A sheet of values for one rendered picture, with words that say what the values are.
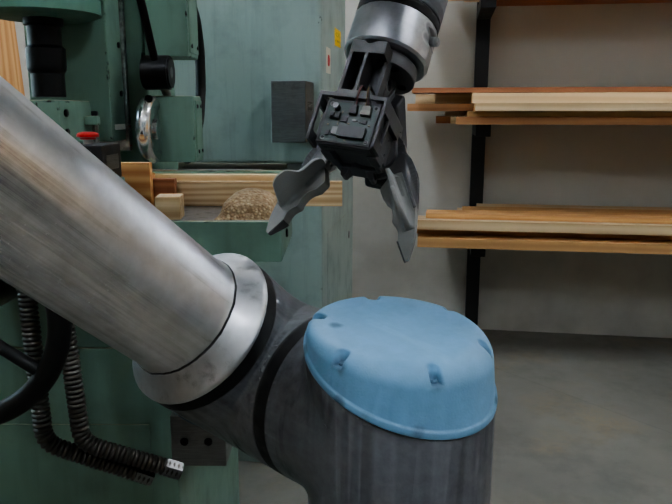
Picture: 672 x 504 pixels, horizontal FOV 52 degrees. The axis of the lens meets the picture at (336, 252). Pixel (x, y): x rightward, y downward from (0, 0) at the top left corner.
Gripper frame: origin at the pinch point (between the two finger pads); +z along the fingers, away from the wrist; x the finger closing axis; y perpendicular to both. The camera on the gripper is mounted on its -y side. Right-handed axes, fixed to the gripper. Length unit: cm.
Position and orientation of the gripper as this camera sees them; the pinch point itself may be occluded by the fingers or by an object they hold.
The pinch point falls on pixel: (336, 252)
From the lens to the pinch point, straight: 69.2
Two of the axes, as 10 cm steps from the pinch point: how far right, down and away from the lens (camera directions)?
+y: -3.1, -3.1, -9.0
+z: -2.8, 9.3, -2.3
